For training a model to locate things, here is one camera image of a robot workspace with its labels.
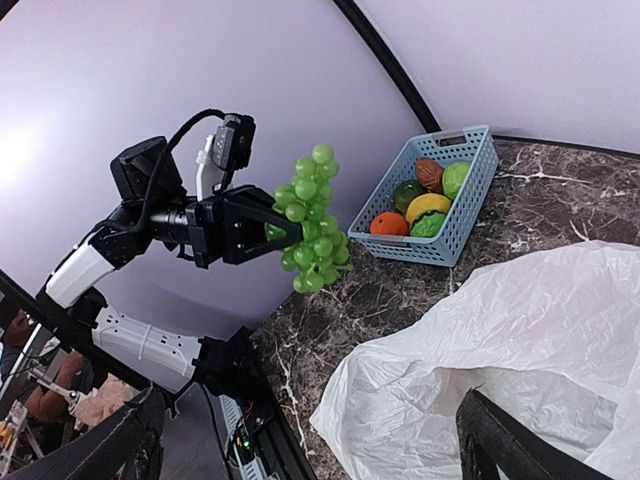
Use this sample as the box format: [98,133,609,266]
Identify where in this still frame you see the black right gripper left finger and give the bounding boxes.
[8,387,166,480]

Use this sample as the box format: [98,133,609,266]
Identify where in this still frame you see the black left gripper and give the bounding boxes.
[187,185,303,269]

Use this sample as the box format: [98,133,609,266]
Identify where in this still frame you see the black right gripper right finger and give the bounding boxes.
[457,389,608,480]

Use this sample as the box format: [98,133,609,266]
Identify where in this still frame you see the green grape bunch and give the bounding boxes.
[272,144,352,294]

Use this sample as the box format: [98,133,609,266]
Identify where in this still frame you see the white plastic bag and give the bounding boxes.
[311,241,639,479]

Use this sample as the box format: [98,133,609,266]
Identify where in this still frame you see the brown potato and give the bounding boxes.
[415,157,445,194]

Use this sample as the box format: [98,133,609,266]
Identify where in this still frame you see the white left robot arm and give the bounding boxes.
[44,155,293,339]

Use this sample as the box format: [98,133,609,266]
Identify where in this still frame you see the orange fruit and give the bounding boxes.
[369,212,409,237]

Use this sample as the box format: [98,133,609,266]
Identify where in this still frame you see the green fruit with dark patch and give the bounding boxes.
[410,211,446,238]

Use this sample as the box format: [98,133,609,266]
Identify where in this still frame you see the green round fruit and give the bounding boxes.
[442,162,471,201]

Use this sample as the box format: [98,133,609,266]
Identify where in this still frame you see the light blue plastic basket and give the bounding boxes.
[348,125,498,267]

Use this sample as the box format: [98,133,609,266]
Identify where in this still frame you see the yellow lemon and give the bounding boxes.
[405,193,452,224]

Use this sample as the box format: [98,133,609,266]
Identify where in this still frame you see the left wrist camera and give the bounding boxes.
[196,114,256,201]

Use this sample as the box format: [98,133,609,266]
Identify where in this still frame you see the person behind the enclosure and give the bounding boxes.
[1,308,94,454]

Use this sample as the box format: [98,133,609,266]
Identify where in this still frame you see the grey slotted cable duct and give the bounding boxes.
[217,395,272,480]

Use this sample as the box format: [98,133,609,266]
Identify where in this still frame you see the black front rail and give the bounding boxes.
[192,327,316,480]

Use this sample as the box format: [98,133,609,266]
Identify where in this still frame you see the black left corner post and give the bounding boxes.
[333,0,441,133]

